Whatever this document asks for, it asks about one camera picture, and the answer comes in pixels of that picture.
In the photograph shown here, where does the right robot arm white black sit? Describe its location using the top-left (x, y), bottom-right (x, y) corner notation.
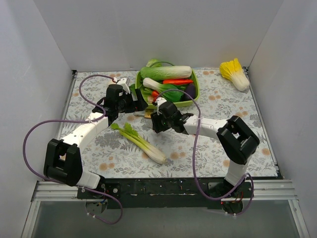
top-left (151, 97), bottom-right (260, 201)

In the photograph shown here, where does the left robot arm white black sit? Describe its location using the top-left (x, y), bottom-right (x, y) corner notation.
top-left (44, 84), bottom-right (148, 198)

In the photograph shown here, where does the beige mushroom toy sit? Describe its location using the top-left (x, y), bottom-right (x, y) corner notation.
top-left (147, 96), bottom-right (155, 104)

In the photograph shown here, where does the brass silver padlock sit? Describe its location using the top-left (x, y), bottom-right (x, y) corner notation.
top-left (133, 110), bottom-right (153, 119)

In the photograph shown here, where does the small red chili toy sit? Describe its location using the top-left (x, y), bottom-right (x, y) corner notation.
top-left (152, 90), bottom-right (159, 97)

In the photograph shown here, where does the celery stalk toy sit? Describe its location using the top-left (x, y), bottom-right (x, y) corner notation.
top-left (110, 122), bottom-right (166, 165)

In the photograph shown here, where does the green plastic basket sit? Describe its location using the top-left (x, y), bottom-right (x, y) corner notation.
top-left (135, 69), bottom-right (201, 109)

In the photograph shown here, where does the bok choy toy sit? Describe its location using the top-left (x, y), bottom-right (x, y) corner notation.
top-left (143, 78), bottom-right (183, 103)

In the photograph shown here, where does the white radish toy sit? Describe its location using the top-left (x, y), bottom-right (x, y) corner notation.
top-left (108, 80), bottom-right (116, 85)

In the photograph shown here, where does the green napa cabbage toy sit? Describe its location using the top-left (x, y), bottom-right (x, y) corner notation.
top-left (140, 66), bottom-right (192, 81)

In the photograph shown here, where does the light green leaf toy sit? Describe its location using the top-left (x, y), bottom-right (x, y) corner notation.
top-left (146, 59), bottom-right (162, 68)

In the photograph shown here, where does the purple eggplant toy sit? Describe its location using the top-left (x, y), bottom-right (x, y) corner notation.
top-left (183, 83), bottom-right (196, 101)

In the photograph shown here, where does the floral patterned table mat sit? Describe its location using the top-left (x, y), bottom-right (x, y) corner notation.
top-left (59, 68), bottom-right (277, 178)

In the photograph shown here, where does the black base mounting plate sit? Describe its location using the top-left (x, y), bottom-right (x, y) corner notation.
top-left (77, 177), bottom-right (252, 209)

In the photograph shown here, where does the yellow white cabbage toy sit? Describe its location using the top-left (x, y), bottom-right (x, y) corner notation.
top-left (219, 58), bottom-right (250, 92)

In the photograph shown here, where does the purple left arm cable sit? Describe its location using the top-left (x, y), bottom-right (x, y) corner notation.
top-left (22, 74), bottom-right (124, 225)

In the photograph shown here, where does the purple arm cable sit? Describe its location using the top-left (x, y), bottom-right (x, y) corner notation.
top-left (22, 74), bottom-right (124, 225)
top-left (157, 89), bottom-right (255, 216)

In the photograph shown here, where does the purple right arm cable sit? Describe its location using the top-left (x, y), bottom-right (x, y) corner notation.
top-left (157, 89), bottom-right (255, 216)

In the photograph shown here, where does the aluminium frame rail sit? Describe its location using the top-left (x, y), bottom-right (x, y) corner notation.
top-left (31, 179), bottom-right (298, 201)

